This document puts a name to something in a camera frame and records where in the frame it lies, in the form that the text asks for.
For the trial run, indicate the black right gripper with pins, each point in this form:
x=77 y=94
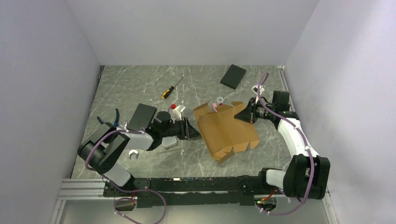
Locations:
x=248 y=114

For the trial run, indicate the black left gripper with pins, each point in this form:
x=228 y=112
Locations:
x=187 y=131

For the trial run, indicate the brown cardboard box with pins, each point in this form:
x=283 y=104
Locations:
x=223 y=134

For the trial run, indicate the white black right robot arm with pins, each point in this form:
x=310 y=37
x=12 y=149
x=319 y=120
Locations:
x=306 y=174

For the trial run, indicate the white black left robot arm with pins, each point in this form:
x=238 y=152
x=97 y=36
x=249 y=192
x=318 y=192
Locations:
x=102 y=149

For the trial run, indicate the black box far right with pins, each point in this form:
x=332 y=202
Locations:
x=233 y=76

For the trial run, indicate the black box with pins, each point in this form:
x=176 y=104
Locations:
x=233 y=76
x=142 y=117

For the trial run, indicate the black box near left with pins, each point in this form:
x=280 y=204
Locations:
x=142 y=117

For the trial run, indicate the white plastic case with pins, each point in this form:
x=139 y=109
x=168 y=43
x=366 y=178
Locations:
x=169 y=142

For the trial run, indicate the clear tape roll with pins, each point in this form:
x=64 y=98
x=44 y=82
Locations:
x=220 y=100

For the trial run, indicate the pink tube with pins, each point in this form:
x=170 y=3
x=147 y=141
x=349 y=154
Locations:
x=214 y=106

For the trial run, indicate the yellow black screwdriver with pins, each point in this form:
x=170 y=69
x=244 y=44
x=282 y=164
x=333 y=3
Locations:
x=166 y=93

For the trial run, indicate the silver wrench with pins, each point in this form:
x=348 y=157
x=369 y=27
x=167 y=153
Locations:
x=132 y=152

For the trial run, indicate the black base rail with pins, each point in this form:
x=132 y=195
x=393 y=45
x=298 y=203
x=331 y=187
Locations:
x=149 y=192

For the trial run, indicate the blue handled pliers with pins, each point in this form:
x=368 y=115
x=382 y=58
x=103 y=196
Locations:
x=116 y=120

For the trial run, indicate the aluminium frame rail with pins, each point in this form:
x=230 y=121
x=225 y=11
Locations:
x=76 y=189

